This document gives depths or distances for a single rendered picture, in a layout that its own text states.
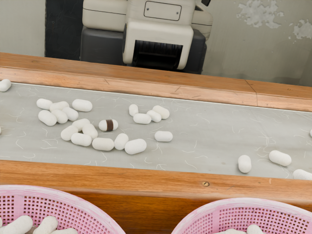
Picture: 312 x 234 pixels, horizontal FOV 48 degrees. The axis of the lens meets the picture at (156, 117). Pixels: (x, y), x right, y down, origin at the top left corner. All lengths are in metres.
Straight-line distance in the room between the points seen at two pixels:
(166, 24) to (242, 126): 0.57
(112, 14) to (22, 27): 1.35
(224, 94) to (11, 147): 0.47
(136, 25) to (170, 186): 0.78
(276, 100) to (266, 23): 2.07
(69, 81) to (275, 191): 0.47
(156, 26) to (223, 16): 1.63
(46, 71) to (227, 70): 2.25
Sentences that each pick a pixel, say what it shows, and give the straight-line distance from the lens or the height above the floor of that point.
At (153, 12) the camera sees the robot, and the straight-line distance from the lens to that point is 1.19.
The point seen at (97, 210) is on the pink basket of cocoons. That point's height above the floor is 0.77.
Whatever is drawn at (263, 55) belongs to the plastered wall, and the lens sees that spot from 2.97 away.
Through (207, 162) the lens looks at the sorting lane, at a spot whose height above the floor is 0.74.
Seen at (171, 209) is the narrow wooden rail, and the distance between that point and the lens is 0.46.
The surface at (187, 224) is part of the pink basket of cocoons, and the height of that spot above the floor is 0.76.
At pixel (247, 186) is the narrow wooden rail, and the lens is 0.50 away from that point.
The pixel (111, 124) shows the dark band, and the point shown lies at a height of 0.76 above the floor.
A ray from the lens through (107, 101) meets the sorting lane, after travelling 0.71.
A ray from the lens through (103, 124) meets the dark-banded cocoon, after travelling 0.59.
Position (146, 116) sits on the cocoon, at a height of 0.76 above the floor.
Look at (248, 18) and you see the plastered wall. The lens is 2.83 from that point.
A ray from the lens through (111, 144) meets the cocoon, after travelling 0.54.
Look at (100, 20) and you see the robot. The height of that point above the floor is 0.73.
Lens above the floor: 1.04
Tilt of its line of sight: 27 degrees down
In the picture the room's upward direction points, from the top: 10 degrees clockwise
